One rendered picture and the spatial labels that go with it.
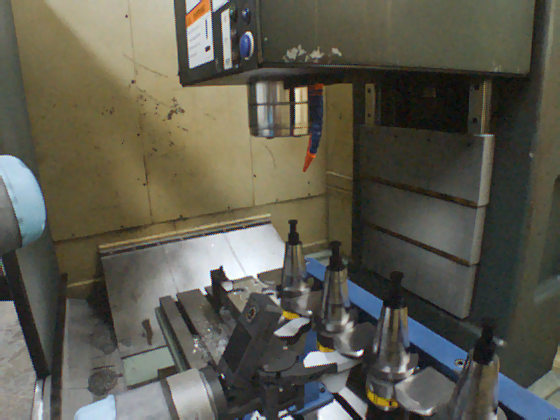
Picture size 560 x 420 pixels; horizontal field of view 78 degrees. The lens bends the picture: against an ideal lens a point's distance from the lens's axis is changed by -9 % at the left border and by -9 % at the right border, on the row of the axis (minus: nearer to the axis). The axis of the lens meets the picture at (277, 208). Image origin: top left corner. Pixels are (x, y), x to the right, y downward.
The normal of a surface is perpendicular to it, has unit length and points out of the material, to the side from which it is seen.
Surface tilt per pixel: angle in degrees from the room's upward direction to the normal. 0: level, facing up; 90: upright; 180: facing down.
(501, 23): 90
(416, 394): 0
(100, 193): 90
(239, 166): 90
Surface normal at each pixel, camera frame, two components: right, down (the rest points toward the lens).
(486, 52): 0.46, 0.23
